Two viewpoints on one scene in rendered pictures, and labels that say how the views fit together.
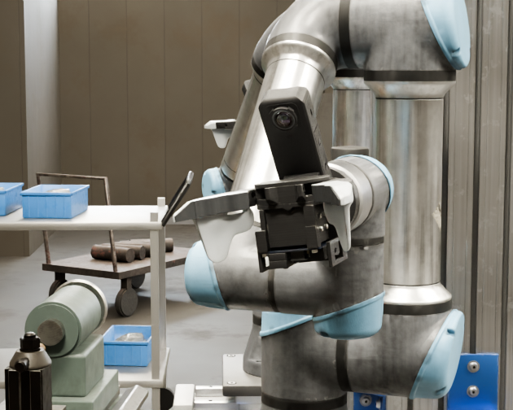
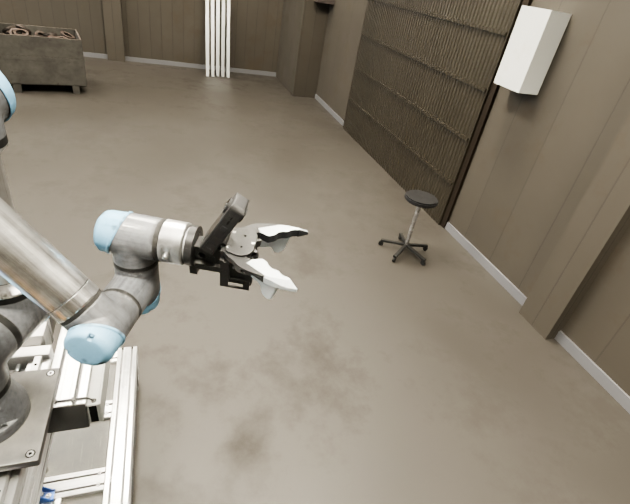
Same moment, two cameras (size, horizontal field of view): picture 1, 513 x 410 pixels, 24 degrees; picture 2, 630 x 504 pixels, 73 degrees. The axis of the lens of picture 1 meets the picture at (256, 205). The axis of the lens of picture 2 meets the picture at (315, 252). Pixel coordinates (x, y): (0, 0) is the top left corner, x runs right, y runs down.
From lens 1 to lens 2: 1.35 m
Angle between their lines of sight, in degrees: 104
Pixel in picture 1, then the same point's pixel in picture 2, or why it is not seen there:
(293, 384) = (1, 379)
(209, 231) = (272, 287)
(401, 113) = not seen: outside the picture
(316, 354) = (7, 351)
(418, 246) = not seen: hidden behind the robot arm
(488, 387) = not seen: outside the picture
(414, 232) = not seen: hidden behind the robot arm
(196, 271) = (114, 343)
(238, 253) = (119, 312)
